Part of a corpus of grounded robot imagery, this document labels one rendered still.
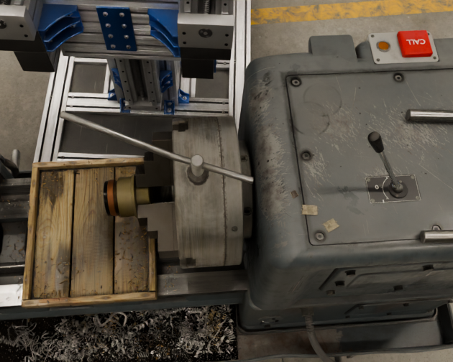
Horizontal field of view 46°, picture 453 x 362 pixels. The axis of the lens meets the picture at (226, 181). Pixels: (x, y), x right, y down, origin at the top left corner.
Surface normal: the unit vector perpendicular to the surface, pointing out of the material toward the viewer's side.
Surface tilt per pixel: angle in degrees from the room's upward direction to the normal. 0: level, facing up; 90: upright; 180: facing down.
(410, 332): 0
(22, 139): 0
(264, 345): 0
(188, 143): 13
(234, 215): 39
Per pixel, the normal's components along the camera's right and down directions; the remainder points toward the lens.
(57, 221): 0.04, -0.40
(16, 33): -0.02, 0.91
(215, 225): 0.08, 0.40
